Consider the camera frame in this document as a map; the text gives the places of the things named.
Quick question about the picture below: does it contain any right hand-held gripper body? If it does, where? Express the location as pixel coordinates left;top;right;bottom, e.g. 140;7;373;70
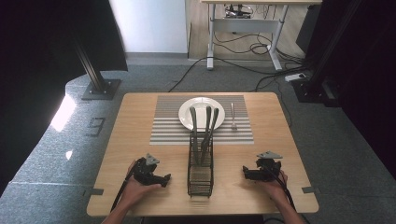
247;150;284;182

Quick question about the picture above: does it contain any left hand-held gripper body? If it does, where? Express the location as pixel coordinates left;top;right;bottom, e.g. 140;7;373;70
133;152;166;188

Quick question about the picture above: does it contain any person's left hand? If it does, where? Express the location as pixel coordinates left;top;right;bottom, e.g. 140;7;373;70
119;160;163;208

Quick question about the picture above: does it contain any person's right hand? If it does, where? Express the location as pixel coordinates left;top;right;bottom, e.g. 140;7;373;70
259;170;290;203

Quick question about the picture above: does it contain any grey striped placemat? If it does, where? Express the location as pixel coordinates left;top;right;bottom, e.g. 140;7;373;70
149;94;255;147

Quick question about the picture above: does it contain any silver fork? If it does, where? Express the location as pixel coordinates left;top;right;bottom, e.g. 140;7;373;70
230;102;238;132

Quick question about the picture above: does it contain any white plate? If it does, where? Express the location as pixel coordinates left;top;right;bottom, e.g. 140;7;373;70
177;96;226;132

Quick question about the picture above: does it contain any floor socket cover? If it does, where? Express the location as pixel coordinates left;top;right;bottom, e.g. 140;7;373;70
85;117;106;138

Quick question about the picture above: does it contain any white power strip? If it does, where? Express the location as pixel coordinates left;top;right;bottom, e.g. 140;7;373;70
284;72;307;83

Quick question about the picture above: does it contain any black metal stand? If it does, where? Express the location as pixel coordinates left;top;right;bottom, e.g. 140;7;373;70
72;38;122;102
291;0;363;105

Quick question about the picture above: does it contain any black curtain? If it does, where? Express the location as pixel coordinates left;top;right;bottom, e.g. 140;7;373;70
0;0;129;195
306;0;396;173

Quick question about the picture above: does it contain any white-legged desk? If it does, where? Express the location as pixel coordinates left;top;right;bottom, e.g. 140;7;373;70
200;0;323;71

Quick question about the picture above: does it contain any dark box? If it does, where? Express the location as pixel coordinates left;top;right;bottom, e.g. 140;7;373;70
295;4;322;54

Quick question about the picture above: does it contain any device under desk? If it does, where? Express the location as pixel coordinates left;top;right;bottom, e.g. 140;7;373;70
223;3;254;19

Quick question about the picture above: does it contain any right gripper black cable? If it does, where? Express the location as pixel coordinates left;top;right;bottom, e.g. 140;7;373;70
263;167;312;224

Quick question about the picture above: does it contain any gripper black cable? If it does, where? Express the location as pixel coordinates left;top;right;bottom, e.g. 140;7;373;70
263;167;312;224
109;161;138;213

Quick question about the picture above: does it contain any black wire cutlery holder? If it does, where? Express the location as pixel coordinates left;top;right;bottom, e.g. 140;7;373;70
186;131;215;199

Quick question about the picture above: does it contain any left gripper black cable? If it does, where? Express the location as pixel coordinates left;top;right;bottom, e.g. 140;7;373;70
109;161;138;213

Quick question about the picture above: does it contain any grey-handled cutlery piece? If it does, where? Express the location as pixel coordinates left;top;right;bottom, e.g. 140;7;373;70
200;105;213;165
189;105;201;163
204;107;220;163

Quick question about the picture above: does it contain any long black floor cable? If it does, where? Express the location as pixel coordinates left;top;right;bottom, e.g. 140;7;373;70
167;56;281;93

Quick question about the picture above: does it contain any bundle of black cables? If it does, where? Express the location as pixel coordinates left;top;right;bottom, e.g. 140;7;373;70
212;31;312;93

